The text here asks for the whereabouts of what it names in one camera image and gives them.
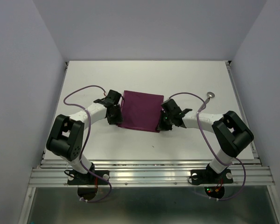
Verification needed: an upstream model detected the purple cloth napkin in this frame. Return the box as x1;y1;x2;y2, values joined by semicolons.
118;90;164;133

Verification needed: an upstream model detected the silver metal spoon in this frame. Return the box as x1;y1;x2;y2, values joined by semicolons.
199;91;215;111

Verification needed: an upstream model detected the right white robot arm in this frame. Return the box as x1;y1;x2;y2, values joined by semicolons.
156;99;254;182

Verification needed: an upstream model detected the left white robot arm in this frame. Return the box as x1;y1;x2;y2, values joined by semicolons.
46;90;123;184

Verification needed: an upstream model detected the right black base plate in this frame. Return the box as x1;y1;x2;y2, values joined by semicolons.
188;169;233;186

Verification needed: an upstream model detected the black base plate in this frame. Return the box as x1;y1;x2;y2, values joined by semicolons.
188;169;233;186
64;169;108;186

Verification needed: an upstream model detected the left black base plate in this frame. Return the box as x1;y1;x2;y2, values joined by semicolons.
64;169;108;186

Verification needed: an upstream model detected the aluminium rail frame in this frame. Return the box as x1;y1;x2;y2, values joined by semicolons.
16;60;280;224

